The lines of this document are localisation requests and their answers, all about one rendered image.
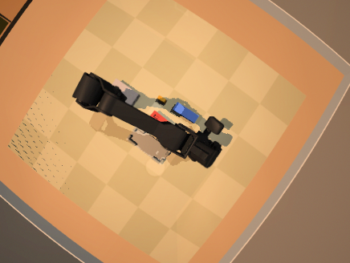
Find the blue rectangular block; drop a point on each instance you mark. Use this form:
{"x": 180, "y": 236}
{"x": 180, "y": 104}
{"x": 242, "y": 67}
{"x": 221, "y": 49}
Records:
{"x": 185, "y": 112}

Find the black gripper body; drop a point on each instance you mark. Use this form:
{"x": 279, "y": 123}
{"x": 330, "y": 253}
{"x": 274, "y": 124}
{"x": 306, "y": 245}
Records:
{"x": 214, "y": 126}

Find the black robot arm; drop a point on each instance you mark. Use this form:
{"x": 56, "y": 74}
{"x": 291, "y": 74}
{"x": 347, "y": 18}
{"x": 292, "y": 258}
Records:
{"x": 93, "y": 90}

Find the red rectangular block with square holes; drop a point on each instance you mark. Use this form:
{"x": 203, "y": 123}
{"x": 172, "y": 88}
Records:
{"x": 157, "y": 116}

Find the orange block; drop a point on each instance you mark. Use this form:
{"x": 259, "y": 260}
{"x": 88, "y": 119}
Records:
{"x": 160, "y": 98}

